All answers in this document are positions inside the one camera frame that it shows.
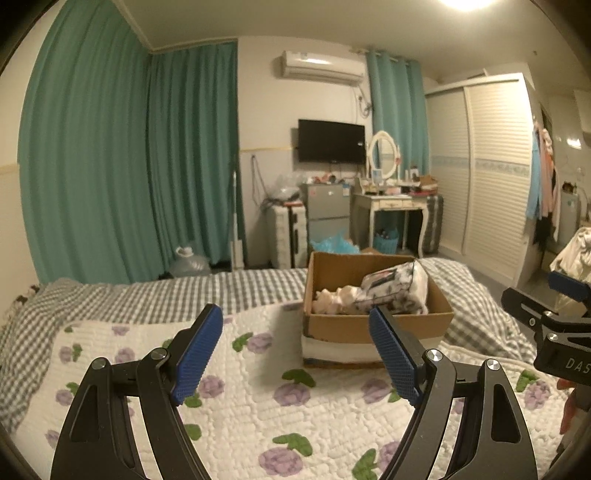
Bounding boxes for grey suitcase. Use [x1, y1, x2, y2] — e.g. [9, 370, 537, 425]
[418, 193, 445, 254]

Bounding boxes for cardboard box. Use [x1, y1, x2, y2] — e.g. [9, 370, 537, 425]
[302, 251, 456, 368]

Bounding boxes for floral packaged bedding pack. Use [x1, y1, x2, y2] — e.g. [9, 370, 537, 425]
[355, 260, 430, 316]

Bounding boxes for clear plastic bag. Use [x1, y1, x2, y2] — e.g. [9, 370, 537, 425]
[270, 174, 304, 204]

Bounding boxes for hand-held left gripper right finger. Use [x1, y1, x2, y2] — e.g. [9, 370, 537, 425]
[368, 305, 539, 480]

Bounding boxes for grey checked duvet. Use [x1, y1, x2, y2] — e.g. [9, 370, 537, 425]
[0, 257, 537, 435]

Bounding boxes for green curtain panel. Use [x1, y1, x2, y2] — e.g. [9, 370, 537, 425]
[147, 41, 241, 274]
[18, 0, 154, 285]

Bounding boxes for white oval vanity mirror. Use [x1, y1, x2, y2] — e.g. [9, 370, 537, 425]
[368, 130, 400, 181]

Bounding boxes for clear water jug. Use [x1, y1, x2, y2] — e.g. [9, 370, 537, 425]
[166, 246, 212, 278]

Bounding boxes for blue plastic bags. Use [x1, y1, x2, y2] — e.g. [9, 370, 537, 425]
[310, 229, 361, 255]

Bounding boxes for white dressing table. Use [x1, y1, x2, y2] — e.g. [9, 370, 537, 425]
[350, 191, 428, 258]

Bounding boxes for blue plastic basket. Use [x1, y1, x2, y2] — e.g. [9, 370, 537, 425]
[372, 233, 400, 255]

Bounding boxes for black wall television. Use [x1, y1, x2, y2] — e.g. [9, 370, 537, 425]
[298, 119, 366, 164]

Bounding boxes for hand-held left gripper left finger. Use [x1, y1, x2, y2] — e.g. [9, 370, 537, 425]
[50, 304, 224, 480]

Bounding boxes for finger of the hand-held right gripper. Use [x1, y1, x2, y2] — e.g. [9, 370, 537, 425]
[501, 287, 591, 334]
[547, 271, 591, 302]

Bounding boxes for white sock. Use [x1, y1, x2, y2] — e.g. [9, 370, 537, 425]
[313, 290, 336, 315]

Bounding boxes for white ribbed suitcase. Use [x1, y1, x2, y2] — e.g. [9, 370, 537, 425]
[271, 202, 310, 269]

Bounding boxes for small grey fridge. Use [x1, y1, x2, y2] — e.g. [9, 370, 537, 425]
[300, 182, 354, 262]

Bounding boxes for white cloth pile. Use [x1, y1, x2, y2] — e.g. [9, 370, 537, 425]
[549, 228, 591, 315]

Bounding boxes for white appliance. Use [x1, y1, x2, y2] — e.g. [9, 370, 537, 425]
[556, 186, 590, 241]

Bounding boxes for hanging clothes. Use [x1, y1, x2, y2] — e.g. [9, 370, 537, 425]
[526, 124, 562, 246]

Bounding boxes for white louvred wardrobe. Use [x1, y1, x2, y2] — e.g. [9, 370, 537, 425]
[423, 72, 544, 288]

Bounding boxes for white floral quilt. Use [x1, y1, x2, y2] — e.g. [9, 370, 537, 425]
[9, 300, 574, 480]

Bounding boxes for cream cloth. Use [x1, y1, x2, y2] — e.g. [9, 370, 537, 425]
[334, 286, 366, 313]

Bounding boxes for black wall cables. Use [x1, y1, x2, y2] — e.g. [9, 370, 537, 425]
[249, 154, 274, 210]

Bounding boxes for white air conditioner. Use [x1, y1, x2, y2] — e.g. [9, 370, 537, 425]
[273, 49, 366, 86]

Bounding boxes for light blue curtain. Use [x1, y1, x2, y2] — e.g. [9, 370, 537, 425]
[366, 49, 430, 175]

